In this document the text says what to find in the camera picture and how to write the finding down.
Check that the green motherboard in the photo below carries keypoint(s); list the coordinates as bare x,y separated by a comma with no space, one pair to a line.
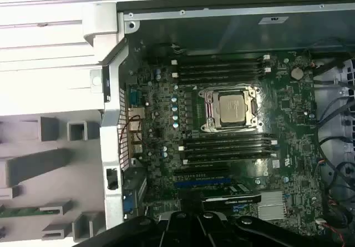
291,152

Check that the silver coin battery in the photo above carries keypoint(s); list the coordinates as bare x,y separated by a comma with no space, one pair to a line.
296,72

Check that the CPU socket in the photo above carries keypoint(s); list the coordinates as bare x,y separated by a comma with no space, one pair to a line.
210,93

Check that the silver metal drive cage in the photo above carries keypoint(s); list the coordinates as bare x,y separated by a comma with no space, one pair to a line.
348,72

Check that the green RAM stick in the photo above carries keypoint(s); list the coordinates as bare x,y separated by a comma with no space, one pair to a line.
19,211

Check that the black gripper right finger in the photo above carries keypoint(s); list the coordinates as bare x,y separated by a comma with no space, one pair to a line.
263,230

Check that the black RAM slot white clips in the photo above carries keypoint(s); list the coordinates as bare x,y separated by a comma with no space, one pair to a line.
222,59
222,72
194,148
227,158

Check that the black graphics card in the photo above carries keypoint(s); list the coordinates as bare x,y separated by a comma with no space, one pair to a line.
230,199

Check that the silver finned heat sink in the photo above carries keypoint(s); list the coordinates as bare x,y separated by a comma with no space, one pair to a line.
271,206

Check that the silver CPU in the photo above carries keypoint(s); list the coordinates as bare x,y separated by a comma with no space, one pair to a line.
232,109

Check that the silver rear port block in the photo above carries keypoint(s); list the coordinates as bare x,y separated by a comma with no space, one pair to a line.
136,113

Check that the grey parts rack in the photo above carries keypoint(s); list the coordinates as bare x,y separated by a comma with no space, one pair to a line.
33,166

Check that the white label sticker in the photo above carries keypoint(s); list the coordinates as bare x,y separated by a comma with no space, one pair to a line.
274,19

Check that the metal socket cover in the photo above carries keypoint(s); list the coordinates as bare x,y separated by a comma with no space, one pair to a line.
213,109

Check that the blue expansion slot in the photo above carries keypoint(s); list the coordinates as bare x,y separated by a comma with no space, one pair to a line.
202,182

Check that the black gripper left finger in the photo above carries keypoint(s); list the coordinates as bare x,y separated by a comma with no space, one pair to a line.
133,230

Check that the black and silver PC case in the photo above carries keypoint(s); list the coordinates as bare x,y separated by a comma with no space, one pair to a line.
111,119

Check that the black expansion slot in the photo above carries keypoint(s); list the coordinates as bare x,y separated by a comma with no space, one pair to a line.
201,172

